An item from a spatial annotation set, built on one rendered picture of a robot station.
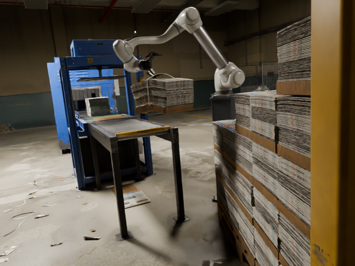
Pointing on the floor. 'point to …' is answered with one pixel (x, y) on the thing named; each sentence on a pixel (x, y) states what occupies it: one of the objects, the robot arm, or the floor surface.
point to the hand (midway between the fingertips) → (160, 64)
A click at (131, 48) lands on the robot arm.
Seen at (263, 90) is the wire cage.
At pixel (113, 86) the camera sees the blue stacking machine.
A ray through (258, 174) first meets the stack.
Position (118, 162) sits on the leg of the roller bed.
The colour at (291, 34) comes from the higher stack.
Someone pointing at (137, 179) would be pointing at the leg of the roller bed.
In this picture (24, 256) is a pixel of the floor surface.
